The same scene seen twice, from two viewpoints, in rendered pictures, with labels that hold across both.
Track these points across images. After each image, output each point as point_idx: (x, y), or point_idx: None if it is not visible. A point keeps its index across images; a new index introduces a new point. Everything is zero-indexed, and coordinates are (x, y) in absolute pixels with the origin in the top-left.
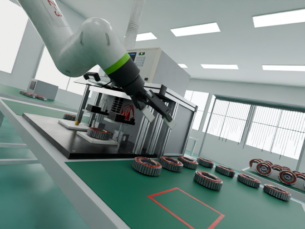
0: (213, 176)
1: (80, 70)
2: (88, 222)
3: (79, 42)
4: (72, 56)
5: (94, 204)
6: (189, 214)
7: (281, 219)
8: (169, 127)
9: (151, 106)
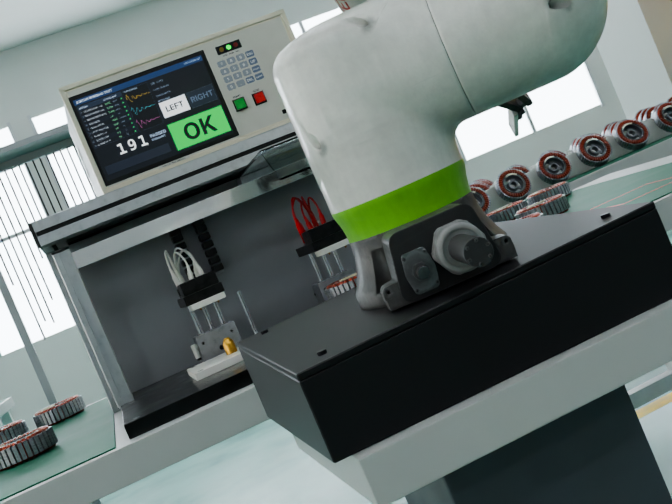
0: (536, 203)
1: None
2: (666, 227)
3: None
4: None
5: (658, 202)
6: (655, 186)
7: (635, 177)
8: (518, 132)
9: (503, 104)
